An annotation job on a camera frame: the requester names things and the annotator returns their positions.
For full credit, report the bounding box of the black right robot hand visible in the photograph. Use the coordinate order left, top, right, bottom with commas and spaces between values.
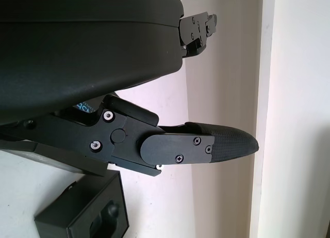
0, 0, 259, 177

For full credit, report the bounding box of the black RealSense box lid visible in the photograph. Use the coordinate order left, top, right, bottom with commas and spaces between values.
0, 98, 109, 178

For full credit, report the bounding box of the black camera box base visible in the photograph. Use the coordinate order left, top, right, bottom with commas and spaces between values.
34, 170, 130, 238

